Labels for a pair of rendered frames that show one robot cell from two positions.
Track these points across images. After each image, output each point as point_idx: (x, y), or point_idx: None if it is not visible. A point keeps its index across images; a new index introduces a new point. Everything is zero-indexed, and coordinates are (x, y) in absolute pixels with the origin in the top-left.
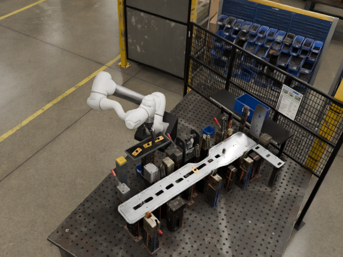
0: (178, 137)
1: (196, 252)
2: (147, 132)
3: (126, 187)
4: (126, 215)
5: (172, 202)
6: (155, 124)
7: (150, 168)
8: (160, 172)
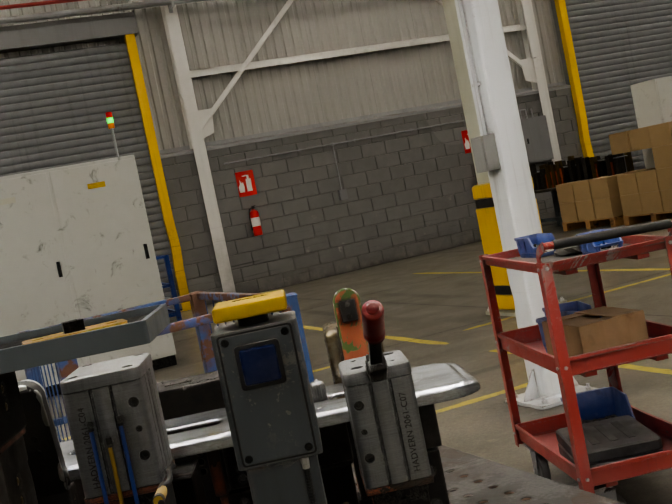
0: None
1: None
2: None
3: (350, 362)
4: (446, 370)
5: (189, 383)
6: None
7: (113, 363)
8: (57, 444)
